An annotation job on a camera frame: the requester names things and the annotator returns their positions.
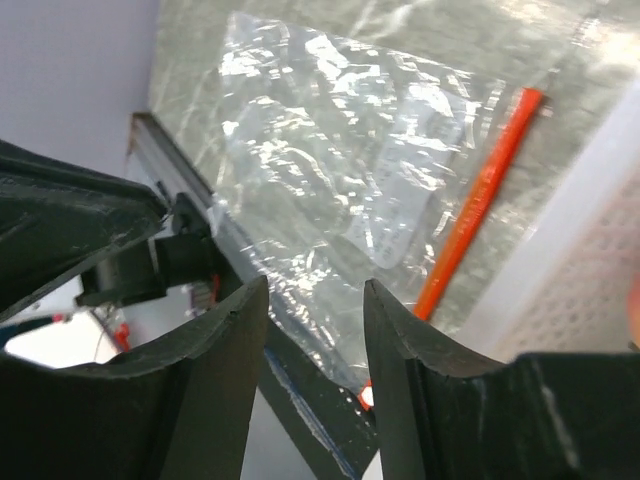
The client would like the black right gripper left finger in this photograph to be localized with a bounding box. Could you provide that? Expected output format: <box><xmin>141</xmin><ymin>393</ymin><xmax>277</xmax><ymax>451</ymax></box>
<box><xmin>1</xmin><ymin>276</ymin><xmax>269</xmax><ymax>479</ymax></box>

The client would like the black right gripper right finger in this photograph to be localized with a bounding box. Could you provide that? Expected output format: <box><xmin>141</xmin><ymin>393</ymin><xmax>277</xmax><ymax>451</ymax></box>
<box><xmin>363</xmin><ymin>279</ymin><xmax>639</xmax><ymax>479</ymax></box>

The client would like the clear zip bag orange zipper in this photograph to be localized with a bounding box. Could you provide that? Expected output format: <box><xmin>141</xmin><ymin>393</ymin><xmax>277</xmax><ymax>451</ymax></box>
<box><xmin>212</xmin><ymin>12</ymin><xmax>542</xmax><ymax>394</ymax></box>

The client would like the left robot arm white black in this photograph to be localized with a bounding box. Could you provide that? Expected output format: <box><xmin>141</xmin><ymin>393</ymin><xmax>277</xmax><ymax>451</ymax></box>
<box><xmin>1</xmin><ymin>141</ymin><xmax>229</xmax><ymax>321</ymax></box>

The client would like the white plastic perforated basket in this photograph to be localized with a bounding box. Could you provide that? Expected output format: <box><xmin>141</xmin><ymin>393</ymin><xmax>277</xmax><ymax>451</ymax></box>
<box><xmin>454</xmin><ymin>82</ymin><xmax>639</xmax><ymax>361</ymax></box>

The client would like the peach left in basket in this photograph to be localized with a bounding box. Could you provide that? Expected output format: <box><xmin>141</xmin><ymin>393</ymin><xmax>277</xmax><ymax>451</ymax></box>
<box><xmin>627</xmin><ymin>277</ymin><xmax>640</xmax><ymax>348</ymax></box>

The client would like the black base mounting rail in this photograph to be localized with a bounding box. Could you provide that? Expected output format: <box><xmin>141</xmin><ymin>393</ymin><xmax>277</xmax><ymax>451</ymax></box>
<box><xmin>259</xmin><ymin>348</ymin><xmax>378</xmax><ymax>479</ymax></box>

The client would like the aluminium extrusion frame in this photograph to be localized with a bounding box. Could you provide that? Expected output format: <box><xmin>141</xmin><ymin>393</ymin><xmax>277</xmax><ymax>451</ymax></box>
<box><xmin>127</xmin><ymin>112</ymin><xmax>236</xmax><ymax>236</ymax></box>

